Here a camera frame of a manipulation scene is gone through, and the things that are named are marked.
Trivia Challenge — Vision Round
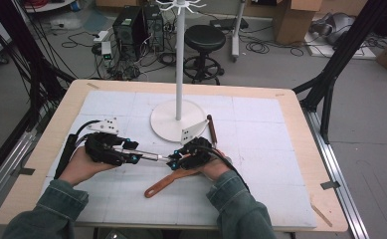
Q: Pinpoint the grey floor appliance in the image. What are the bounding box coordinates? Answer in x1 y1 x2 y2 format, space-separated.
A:
308 12 356 46

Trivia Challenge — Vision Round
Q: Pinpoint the white box green display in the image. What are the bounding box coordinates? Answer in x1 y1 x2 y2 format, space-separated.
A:
100 40 114 68

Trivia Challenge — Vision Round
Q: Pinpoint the white grid mat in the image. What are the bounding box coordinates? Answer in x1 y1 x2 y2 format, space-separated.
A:
30 90 317 229

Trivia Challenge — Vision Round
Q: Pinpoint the flat black device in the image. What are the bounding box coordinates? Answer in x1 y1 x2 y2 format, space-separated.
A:
209 17 250 31

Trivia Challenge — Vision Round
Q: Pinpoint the person's left hand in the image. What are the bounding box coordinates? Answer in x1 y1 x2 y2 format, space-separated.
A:
59 145 119 187

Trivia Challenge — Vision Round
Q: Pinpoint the aluminium rail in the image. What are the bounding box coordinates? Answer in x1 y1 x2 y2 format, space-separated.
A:
301 108 371 239
0 130 38 217

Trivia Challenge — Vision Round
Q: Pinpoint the hand-held gripper cable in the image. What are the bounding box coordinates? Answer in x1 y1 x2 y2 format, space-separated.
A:
189 144 251 194
53 119 101 181

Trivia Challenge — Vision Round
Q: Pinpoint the person's right hand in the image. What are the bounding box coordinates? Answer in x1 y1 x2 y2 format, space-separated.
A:
194 149 233 182

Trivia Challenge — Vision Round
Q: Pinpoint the slim black computer tower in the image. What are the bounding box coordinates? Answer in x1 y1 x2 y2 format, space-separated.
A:
142 4 165 53

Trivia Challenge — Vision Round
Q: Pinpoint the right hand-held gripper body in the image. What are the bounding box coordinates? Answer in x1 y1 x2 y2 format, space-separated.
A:
178 119 216 171

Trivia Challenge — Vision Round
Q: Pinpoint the metal ladle brown handle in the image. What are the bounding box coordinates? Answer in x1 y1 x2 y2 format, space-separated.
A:
206 114 219 149

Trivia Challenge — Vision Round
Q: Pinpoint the metal spatula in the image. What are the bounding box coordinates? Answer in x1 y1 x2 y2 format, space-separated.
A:
112 147 174 164

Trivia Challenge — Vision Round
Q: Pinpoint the white power strip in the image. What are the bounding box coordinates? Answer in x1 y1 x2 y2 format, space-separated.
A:
93 30 109 44

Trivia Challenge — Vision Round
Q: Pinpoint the left hand-held gripper cable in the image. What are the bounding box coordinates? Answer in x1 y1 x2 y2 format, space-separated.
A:
53 119 101 181

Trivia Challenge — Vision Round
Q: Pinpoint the wooden rice paddle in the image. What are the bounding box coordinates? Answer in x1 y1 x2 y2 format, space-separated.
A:
144 152 204 199

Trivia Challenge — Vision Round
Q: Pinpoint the right hand-held gripper cable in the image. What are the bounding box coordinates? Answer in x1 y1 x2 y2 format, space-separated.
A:
189 144 251 194

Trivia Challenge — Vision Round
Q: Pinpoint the large open cardboard box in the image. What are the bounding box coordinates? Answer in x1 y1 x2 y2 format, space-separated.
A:
272 0 324 46

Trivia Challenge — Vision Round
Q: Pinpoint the white floor stand pole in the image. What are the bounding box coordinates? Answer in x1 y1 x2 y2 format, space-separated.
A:
230 0 247 63

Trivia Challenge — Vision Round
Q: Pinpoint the white round table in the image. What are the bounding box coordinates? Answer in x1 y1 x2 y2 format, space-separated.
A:
23 0 77 14

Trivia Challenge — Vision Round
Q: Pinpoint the black metal frame with cables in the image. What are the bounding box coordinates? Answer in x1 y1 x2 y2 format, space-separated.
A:
0 0 78 132

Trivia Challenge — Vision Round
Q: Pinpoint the black round stool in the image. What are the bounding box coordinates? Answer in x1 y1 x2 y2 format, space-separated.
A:
183 24 227 86

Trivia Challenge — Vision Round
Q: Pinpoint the large black computer tower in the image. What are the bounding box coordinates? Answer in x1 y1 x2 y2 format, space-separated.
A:
111 5 149 61

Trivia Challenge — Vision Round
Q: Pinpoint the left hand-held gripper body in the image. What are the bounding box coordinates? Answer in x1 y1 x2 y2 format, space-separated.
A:
84 117 131 167

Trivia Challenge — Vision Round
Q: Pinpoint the white utensil rack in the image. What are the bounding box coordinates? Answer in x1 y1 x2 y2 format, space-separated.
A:
149 0 208 143

